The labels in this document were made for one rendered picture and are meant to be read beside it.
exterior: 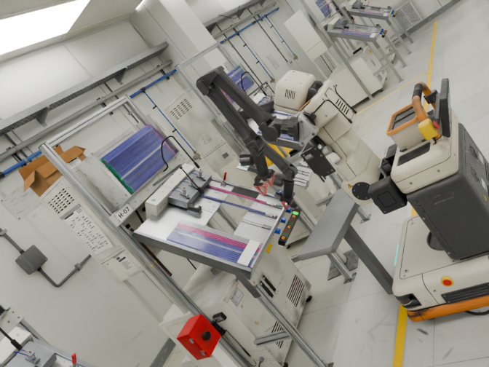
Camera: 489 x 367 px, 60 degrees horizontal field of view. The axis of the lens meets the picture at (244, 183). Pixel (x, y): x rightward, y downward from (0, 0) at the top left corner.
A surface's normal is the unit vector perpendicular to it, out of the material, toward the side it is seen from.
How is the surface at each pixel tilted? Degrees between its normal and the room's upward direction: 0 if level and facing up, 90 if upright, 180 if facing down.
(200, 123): 90
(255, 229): 46
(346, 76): 90
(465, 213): 90
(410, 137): 92
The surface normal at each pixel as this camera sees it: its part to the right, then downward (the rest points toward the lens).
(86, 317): 0.69, -0.42
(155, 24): -0.37, 0.50
